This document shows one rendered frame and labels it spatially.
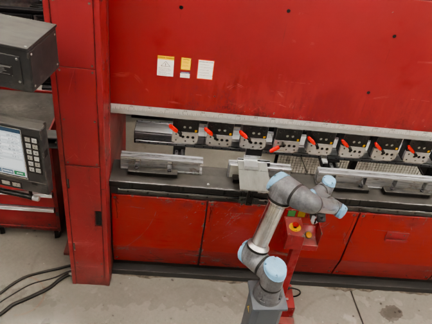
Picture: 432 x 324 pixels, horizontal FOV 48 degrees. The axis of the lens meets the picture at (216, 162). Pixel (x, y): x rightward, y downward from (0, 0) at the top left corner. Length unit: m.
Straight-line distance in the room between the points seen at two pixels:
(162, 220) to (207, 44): 1.20
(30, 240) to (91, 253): 0.72
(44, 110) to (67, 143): 0.72
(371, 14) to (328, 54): 0.28
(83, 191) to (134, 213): 0.39
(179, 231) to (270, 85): 1.14
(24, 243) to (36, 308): 0.58
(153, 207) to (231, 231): 0.53
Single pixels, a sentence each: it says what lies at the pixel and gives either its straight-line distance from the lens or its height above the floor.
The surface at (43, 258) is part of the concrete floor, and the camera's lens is 3.71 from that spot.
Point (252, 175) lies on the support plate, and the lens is 2.86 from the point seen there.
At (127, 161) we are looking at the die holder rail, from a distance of 2.97.
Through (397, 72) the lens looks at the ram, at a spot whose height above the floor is 1.69.
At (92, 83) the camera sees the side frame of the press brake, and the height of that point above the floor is 1.58.
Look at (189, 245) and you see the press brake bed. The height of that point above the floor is 0.35.
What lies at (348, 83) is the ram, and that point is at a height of 1.60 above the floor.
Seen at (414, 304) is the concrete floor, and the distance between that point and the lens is 3.91.
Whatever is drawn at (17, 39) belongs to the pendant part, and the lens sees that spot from 2.01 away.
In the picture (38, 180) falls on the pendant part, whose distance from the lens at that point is 2.27.
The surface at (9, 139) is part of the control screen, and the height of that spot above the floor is 1.52.
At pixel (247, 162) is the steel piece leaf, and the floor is 1.00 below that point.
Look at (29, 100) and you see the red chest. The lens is 3.48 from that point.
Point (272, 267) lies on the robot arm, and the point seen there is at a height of 1.00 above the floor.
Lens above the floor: 2.78
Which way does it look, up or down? 38 degrees down
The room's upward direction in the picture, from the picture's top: 8 degrees clockwise
